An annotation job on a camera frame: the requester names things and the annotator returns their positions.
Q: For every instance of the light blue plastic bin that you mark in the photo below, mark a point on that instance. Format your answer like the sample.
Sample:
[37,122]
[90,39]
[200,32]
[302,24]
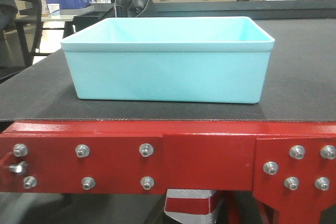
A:
[182,59]

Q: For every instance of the black conveyor belt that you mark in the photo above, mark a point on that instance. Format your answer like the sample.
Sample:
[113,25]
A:
[299,84]

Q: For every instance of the black backpack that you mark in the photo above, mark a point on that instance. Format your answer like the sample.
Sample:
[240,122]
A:
[135,8]

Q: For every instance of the red conveyor frame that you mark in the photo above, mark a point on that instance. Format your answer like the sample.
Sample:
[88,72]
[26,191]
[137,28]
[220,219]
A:
[289,166]

